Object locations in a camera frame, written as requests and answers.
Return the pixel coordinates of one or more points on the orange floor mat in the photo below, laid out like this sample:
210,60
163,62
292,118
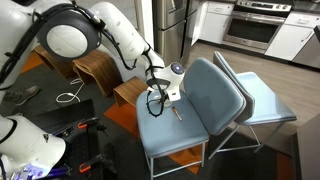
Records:
183,141

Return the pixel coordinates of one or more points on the orange-handled clamp left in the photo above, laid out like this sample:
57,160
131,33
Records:
95,121

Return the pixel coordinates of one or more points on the white kitchen cabinet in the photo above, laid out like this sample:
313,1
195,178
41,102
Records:
296,31

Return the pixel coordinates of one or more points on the orange-handled clamp right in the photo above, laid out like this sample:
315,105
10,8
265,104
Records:
100,158

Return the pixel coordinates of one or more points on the stainless steel refrigerator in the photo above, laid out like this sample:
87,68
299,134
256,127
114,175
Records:
174,25

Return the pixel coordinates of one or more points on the white cabinet left of oven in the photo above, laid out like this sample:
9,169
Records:
215,21

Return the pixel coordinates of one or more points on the curved wooden stool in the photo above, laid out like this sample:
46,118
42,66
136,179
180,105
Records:
101,68
128,92
63,67

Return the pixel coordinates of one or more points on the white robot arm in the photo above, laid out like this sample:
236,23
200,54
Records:
68,31

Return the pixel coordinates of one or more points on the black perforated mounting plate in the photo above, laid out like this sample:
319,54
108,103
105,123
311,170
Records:
82,143

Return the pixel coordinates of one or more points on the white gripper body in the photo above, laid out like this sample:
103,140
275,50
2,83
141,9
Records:
167,79

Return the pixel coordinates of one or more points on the stainless steel oven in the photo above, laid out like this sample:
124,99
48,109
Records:
254,23

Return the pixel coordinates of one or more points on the grey shoe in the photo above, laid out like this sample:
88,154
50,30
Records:
19,98

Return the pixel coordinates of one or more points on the brown marker pen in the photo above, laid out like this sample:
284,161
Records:
176,113

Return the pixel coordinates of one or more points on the light blue chair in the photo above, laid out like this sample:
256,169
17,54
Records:
263,106
209,102

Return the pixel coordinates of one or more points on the orange-handled clamp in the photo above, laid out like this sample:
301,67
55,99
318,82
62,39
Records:
100,158
95,121

